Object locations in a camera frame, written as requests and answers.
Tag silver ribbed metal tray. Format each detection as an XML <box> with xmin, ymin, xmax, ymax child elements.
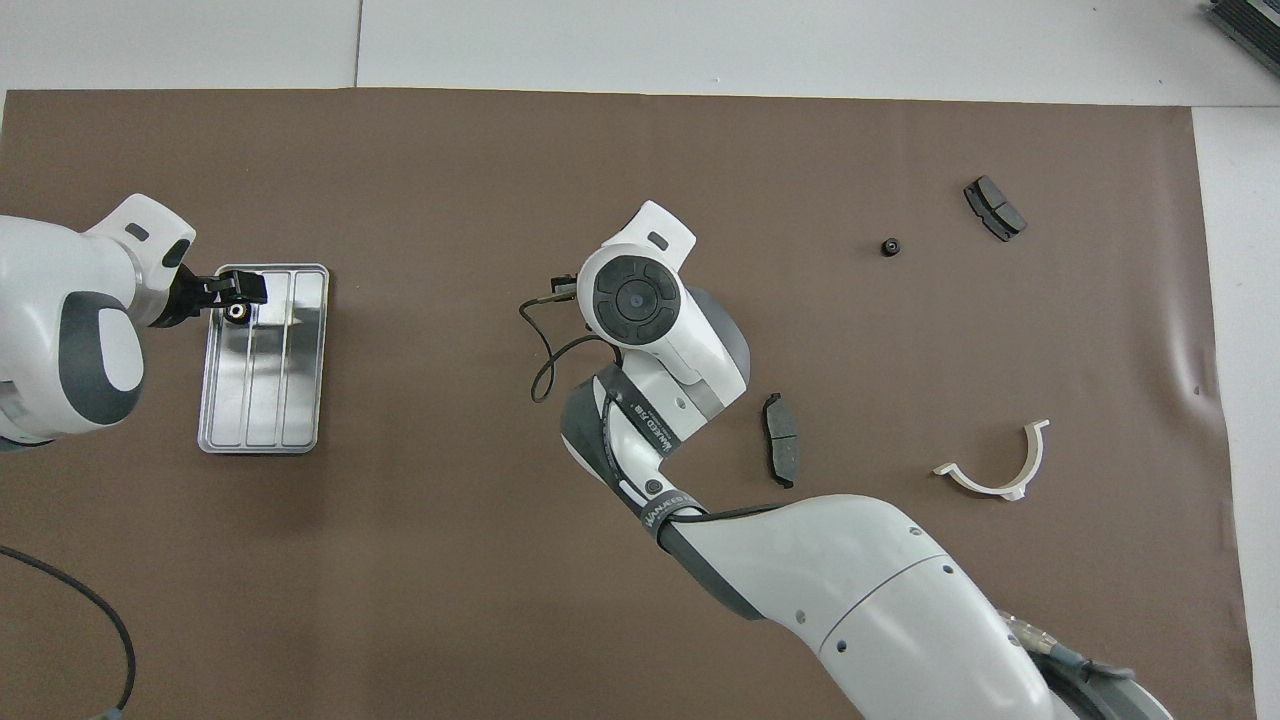
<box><xmin>197</xmin><ymin>263</ymin><xmax>331</xmax><ymax>456</ymax></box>

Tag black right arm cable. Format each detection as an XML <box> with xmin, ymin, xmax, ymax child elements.
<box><xmin>519</xmin><ymin>278</ymin><xmax>791</xmax><ymax>526</ymax></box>

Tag white half-ring pipe clamp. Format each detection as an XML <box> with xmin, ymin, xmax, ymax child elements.
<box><xmin>932</xmin><ymin>419</ymin><xmax>1051</xmax><ymax>502</ymax></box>

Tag brown table mat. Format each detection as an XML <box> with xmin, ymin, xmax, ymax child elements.
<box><xmin>0</xmin><ymin>88</ymin><xmax>1259</xmax><ymax>720</ymax></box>

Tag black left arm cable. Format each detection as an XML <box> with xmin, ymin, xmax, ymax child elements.
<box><xmin>0</xmin><ymin>545</ymin><xmax>137</xmax><ymax>720</ymax></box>

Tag dark grey brake pad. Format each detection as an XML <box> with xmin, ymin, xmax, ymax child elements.
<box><xmin>963</xmin><ymin>175</ymin><xmax>1029</xmax><ymax>243</ymax></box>
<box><xmin>762</xmin><ymin>392</ymin><xmax>803</xmax><ymax>490</ymax></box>

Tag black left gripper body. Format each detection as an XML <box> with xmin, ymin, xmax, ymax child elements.
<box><xmin>151</xmin><ymin>266</ymin><xmax>270</xmax><ymax>328</ymax></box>

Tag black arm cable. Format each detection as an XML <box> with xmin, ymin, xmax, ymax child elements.
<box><xmin>0</xmin><ymin>545</ymin><xmax>137</xmax><ymax>720</ymax></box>
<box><xmin>519</xmin><ymin>278</ymin><xmax>791</xmax><ymax>526</ymax></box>

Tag black ribbed device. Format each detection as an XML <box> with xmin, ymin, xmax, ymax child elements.
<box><xmin>1204</xmin><ymin>0</ymin><xmax>1280</xmax><ymax>53</ymax></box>

